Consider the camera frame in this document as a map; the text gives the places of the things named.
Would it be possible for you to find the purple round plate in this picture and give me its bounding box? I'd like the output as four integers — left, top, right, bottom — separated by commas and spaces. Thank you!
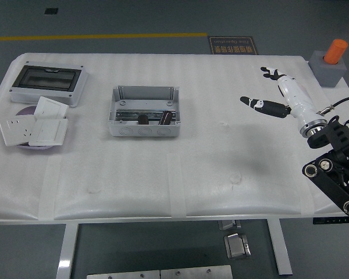
16, 106, 59, 151

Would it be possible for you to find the small metal bracket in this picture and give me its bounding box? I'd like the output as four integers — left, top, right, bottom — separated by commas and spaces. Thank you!
218, 220, 242, 231

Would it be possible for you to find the open grey junction box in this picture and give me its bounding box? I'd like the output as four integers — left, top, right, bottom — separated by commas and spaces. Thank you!
108, 85, 181, 137

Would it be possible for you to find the white table leg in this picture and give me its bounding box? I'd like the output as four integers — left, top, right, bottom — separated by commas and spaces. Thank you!
266, 218, 294, 276
55, 223, 80, 279

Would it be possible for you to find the black table control panel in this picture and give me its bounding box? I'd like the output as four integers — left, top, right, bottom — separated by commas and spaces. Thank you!
313, 216, 349, 225

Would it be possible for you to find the grey block holder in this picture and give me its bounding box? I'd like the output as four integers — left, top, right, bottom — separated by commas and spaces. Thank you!
308, 50, 347, 87

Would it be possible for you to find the black floor sign orange text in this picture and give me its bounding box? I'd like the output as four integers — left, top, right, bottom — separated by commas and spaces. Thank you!
208, 36, 259, 55

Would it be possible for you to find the metal mounting rail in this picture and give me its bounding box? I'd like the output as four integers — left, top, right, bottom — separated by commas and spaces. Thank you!
115, 109, 177, 120

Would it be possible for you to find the grey metal plate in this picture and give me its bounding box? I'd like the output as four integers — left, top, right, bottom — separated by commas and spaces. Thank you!
159, 264, 234, 279
86, 270, 161, 279

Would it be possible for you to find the white tape strip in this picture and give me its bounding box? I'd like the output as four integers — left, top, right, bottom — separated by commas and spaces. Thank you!
37, 158, 62, 221
298, 180, 316, 216

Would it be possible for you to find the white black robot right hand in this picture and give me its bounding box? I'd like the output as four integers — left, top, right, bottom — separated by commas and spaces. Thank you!
240, 66, 323, 129

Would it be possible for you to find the orange cylinder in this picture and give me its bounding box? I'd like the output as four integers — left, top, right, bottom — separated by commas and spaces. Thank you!
323, 38, 349, 65

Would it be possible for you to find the white foam table mat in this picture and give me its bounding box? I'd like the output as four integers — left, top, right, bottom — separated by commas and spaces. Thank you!
0, 52, 349, 223

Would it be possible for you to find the white socket panel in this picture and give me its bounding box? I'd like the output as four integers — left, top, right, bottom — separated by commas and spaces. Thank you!
0, 115, 37, 146

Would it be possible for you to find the grey box with dark window lid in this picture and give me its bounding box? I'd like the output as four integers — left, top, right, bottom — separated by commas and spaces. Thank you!
9, 60, 90, 108

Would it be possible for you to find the metal hinge block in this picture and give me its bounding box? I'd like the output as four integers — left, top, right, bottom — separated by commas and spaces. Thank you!
223, 232, 252, 260

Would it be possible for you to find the white switch panel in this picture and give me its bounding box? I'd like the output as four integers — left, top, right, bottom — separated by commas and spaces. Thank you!
34, 96, 69, 119
28, 117, 69, 146

